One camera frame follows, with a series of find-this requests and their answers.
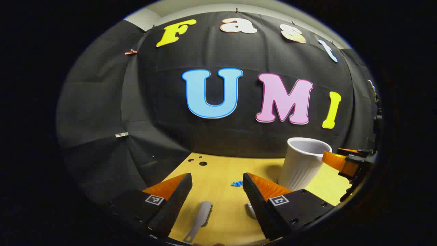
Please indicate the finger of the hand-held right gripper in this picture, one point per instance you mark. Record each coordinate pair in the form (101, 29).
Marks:
(336, 160)
(355, 153)

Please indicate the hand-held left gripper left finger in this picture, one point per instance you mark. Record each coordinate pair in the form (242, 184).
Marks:
(174, 205)

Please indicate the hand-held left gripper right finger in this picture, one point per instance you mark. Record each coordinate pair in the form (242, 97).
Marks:
(259, 208)

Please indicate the grey dustpan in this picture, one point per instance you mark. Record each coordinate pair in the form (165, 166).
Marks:
(250, 209)

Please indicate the small grey broom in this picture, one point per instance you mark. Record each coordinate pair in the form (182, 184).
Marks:
(202, 213)

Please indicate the dark blue paper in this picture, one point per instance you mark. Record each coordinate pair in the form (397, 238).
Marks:
(237, 183)

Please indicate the white ribbed garbage bin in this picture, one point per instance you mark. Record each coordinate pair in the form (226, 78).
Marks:
(300, 167)

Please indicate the yellow wooden desktop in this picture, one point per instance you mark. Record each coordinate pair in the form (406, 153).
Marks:
(222, 171)

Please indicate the white cloth clip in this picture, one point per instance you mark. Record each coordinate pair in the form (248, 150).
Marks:
(122, 135)

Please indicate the copper cloth clip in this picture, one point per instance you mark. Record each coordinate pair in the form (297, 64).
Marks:
(130, 52)

